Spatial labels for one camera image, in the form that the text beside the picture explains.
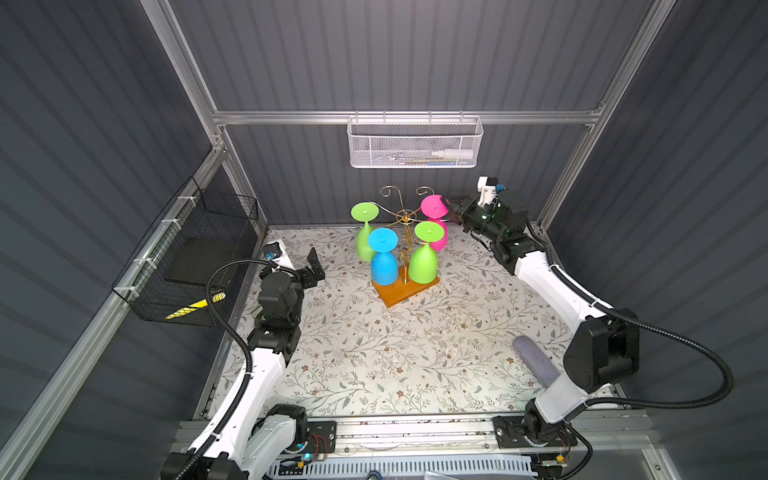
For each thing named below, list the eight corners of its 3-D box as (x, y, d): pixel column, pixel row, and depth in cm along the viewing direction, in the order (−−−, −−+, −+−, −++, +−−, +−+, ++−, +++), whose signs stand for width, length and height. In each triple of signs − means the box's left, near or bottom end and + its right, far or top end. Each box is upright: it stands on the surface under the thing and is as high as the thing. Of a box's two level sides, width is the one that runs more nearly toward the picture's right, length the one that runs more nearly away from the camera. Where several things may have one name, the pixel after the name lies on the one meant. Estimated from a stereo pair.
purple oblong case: (542, 389, 82) (547, 385, 80) (506, 345, 91) (510, 340, 88) (556, 380, 84) (561, 376, 81) (519, 337, 92) (523, 332, 89)
